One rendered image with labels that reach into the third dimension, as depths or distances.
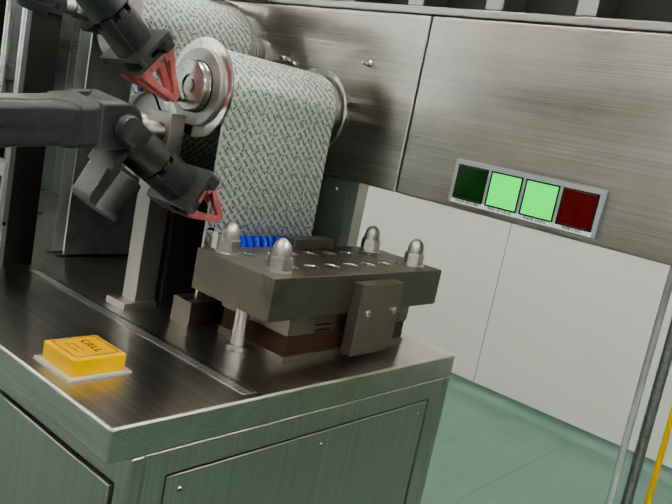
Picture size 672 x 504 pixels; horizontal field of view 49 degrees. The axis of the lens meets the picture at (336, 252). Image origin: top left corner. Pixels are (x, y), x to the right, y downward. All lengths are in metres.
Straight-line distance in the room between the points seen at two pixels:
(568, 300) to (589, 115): 2.58
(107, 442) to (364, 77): 0.81
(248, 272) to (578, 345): 2.81
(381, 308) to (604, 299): 2.55
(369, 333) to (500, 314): 2.73
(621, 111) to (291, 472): 0.67
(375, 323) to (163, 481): 0.41
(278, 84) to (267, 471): 0.57
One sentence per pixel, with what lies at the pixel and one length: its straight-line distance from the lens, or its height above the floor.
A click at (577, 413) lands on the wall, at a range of 3.72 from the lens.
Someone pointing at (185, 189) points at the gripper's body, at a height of 1.11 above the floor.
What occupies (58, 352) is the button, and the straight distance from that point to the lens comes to 0.92.
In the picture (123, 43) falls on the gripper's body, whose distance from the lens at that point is 1.06.
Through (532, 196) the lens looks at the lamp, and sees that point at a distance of 1.14.
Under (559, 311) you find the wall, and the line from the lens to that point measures 3.68.
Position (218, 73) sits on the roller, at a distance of 1.10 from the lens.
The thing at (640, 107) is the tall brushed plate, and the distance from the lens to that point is 1.10.
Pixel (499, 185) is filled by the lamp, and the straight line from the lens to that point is 1.17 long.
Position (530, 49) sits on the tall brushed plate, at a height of 1.40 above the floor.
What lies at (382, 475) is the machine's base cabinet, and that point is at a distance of 1.23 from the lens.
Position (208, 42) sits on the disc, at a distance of 1.14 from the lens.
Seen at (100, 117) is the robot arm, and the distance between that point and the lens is 0.93.
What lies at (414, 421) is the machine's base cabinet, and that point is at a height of 0.79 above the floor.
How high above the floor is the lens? 1.25
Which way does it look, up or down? 10 degrees down
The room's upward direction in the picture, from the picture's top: 11 degrees clockwise
